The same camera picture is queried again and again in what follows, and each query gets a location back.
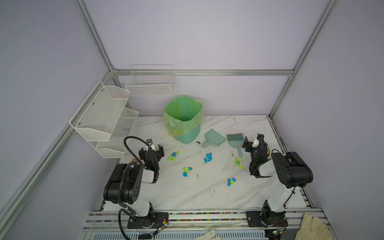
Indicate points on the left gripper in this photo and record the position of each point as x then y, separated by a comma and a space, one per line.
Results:
151, 153

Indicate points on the green hand brush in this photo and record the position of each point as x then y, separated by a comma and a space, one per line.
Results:
236, 141

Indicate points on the green plastic dustpan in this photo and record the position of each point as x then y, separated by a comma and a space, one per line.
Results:
213, 138

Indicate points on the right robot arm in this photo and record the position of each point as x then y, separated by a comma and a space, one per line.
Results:
292, 172

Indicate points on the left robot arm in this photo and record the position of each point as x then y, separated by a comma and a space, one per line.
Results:
124, 185

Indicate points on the paper scrap cluster far left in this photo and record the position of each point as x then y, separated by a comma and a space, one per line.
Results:
173, 156

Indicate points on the green paper scrap cluster right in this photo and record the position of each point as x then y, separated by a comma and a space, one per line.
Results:
238, 162

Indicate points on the paper scrap cluster front left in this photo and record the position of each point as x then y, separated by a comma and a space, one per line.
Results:
186, 170

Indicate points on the white mesh lower shelf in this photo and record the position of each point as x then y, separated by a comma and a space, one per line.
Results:
114, 148

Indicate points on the white mesh shelf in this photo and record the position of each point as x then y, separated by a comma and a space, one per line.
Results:
114, 148
97, 117

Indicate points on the paper scrap cluster front right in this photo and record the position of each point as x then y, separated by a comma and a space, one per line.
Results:
231, 182

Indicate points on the green trash bin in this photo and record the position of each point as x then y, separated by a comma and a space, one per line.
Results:
189, 136

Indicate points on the blue paper scrap cluster centre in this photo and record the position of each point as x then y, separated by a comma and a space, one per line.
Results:
208, 158

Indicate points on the yellow-green bin liner bag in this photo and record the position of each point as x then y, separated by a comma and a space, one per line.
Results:
182, 114

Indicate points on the white mesh upper shelf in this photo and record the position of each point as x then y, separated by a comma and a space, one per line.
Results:
97, 117

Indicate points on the white glove right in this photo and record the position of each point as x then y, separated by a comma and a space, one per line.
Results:
313, 228

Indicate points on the white glove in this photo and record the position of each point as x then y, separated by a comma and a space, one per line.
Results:
313, 228
210, 235

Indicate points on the white glove centre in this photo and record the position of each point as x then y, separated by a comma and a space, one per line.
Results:
210, 235

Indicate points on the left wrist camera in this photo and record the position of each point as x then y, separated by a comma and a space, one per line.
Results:
151, 145

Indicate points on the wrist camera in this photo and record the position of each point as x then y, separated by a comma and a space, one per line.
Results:
256, 143
151, 145

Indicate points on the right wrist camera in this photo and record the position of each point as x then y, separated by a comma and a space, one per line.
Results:
256, 143

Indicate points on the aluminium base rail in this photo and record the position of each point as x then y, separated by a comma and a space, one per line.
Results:
187, 225

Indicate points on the white wire basket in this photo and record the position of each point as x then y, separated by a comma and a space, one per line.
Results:
150, 80

